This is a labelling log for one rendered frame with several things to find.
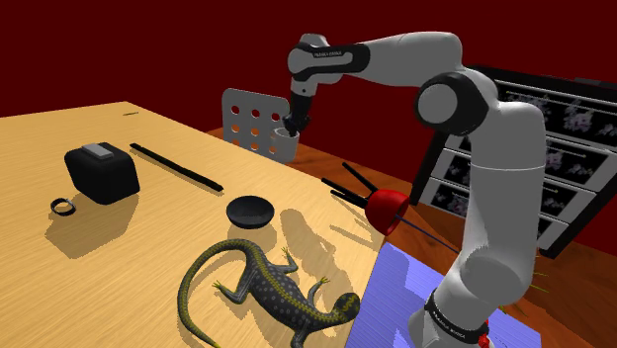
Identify long black stick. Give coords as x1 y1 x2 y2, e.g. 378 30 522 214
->
129 142 224 194

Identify white chair with round holes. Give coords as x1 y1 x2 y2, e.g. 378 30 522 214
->
220 87 301 165

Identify black box with grey patch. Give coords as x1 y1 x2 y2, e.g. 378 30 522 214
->
63 141 141 206

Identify dark yellow-spotted lizard toy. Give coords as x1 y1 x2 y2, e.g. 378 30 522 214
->
176 237 362 348

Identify black dresser with floral drawers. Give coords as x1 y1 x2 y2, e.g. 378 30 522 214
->
408 64 617 260

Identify red shell chair black legs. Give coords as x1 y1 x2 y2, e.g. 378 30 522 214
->
319 161 411 238

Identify blue robot stand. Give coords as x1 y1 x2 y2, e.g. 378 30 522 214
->
343 242 544 348

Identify black ring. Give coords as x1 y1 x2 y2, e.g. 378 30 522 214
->
49 197 78 218

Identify black bowl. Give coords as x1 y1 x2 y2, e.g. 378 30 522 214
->
225 194 276 230

